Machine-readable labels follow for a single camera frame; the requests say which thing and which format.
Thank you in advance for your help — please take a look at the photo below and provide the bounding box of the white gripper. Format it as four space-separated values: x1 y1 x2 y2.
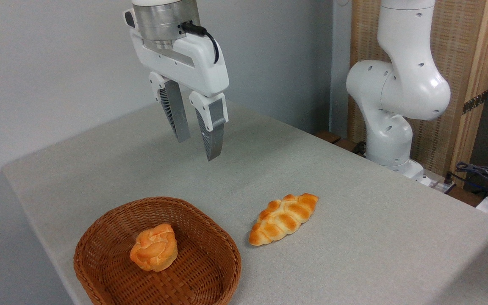
123 6 230 161

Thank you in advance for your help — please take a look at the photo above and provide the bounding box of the round orange bread bun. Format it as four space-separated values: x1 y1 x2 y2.
130 223 178 272

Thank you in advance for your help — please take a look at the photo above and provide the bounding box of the long braided bread loaf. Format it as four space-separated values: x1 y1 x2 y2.
249 193 319 247

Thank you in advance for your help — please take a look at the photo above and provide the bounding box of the brown woven wicker basket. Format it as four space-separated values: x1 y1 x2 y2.
73 196 242 305

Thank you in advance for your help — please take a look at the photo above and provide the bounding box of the dark brown wooden board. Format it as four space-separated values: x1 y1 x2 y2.
314 130 367 156

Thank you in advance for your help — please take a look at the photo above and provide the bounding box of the grey tablecloth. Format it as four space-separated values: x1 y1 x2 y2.
2 98 488 305

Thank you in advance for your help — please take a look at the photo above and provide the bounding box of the wooden woven screen panel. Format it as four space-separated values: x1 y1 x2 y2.
350 0 488 183

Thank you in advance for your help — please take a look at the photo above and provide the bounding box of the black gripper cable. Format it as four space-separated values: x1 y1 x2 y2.
180 22 220 64

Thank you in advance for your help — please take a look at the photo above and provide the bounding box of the bundle of dark cables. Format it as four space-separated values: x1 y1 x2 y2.
445 162 488 202

